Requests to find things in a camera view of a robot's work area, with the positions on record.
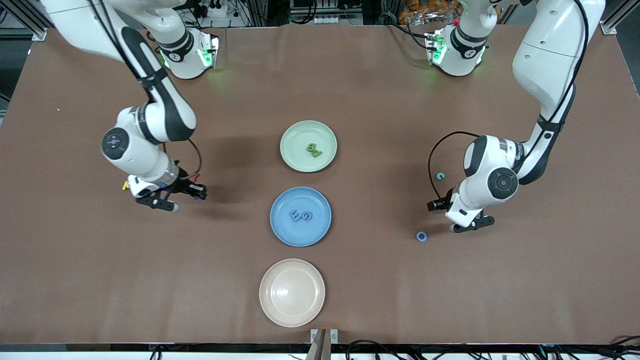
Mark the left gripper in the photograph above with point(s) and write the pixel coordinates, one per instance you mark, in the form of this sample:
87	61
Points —
442	203

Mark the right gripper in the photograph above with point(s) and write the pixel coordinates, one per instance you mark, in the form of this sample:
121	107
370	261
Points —
184	185

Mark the blue letter E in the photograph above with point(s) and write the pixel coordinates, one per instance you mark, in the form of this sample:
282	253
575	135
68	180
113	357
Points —
296	215

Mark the blue letter G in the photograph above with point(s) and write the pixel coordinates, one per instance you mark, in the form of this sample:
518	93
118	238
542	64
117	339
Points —
307	215

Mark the green letter B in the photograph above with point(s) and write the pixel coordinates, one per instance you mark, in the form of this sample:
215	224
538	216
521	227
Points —
311	147

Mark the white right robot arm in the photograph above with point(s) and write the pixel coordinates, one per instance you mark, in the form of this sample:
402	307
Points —
170	115

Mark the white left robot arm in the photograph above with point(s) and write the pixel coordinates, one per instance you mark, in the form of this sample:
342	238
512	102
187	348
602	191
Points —
550	65

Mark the blue letter O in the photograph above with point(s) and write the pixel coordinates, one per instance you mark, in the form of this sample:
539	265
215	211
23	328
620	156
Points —
418	236

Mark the brown table cover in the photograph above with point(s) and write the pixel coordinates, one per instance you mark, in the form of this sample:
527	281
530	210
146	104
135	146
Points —
200	280

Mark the light green plate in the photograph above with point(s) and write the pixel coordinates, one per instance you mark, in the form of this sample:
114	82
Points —
295	145

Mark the blue plate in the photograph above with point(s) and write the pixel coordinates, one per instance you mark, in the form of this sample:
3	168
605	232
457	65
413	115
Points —
300	235

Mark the beige plate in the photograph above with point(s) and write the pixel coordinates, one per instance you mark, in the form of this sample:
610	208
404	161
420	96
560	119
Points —
292	293

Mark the white power strip with plugs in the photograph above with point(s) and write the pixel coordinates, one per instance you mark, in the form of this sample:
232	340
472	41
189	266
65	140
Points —
220	11

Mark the orange plastic bag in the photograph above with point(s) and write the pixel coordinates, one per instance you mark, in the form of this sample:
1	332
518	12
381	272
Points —
430	10

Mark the small white power strip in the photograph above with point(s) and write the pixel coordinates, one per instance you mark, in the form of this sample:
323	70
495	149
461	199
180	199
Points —
325	20

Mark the aluminium frame profile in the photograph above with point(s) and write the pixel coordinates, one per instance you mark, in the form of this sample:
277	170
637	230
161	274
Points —
607	27

